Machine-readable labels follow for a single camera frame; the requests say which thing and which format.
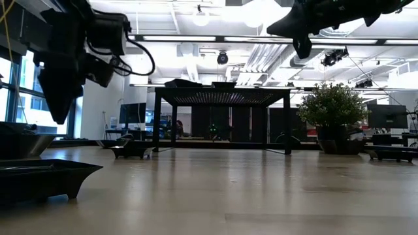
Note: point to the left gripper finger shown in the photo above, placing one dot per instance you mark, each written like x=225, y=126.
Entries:
x=70, y=85
x=50, y=85

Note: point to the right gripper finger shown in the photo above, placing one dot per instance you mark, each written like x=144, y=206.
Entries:
x=302, y=39
x=297, y=13

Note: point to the square wavy black plate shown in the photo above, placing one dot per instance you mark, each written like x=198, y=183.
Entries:
x=23, y=145

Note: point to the medium square black plate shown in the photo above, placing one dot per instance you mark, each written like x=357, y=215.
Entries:
x=39, y=179

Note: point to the large round wavy black plate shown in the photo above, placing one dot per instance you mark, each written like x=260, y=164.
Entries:
x=181, y=84

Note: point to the black ceiling track light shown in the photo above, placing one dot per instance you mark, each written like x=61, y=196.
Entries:
x=333, y=57

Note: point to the dark computer monitor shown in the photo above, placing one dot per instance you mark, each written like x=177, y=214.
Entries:
x=132, y=113
x=387, y=116

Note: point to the green potted plant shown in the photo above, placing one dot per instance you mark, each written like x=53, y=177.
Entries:
x=330, y=104

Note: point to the black overhead light bar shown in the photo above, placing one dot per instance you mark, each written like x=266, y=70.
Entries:
x=220, y=39

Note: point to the round black ceiling lamp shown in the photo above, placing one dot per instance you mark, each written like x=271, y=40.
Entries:
x=222, y=58

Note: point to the black perforated metal stand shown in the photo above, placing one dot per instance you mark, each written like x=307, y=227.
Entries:
x=228, y=92

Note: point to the person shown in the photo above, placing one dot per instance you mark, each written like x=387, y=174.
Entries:
x=179, y=127

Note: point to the dark window frame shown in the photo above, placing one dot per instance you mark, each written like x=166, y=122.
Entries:
x=14, y=98

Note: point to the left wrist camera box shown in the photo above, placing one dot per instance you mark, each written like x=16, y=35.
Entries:
x=107, y=32

